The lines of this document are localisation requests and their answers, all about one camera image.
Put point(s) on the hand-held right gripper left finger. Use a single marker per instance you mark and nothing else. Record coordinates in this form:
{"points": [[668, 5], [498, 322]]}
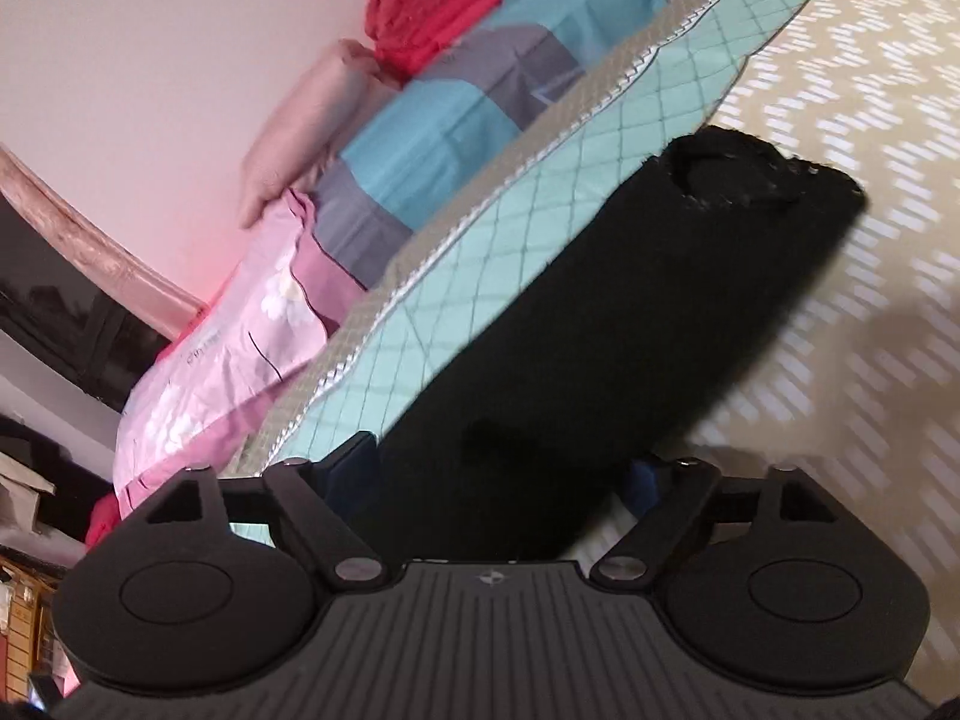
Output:
{"points": [[358, 465]]}

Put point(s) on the red clothes pile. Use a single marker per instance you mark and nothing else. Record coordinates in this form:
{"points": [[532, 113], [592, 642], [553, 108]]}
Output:
{"points": [[101, 521]]}

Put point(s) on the blue and grey patchwork pillow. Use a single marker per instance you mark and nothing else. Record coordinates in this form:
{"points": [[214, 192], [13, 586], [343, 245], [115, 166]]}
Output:
{"points": [[465, 112]]}

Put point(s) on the pinkish stone window ledge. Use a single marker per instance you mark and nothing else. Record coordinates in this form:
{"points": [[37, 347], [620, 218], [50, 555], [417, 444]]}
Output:
{"points": [[82, 232]]}

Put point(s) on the orange wooden cabinet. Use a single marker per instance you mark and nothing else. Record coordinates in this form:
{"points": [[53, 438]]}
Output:
{"points": [[22, 615]]}

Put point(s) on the plain pale pink pillow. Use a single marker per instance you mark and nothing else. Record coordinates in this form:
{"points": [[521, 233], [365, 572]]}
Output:
{"points": [[307, 127]]}

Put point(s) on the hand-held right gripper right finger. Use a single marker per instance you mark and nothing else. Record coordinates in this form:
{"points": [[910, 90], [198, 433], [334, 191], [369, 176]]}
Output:
{"points": [[646, 486]]}

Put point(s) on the patterned teal and beige quilt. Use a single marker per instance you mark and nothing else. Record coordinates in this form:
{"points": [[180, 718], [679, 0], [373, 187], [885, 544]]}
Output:
{"points": [[825, 165]]}

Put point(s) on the cardboard box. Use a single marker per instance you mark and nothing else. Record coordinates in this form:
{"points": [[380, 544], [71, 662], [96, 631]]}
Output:
{"points": [[19, 491]]}

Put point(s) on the red fleece blanket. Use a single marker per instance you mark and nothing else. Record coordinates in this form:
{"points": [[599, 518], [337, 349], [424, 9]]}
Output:
{"points": [[427, 7]]}

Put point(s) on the dark window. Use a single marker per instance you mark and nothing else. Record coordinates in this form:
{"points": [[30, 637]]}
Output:
{"points": [[67, 322]]}

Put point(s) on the black pants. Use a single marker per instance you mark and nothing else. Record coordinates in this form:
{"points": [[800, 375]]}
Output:
{"points": [[600, 330]]}

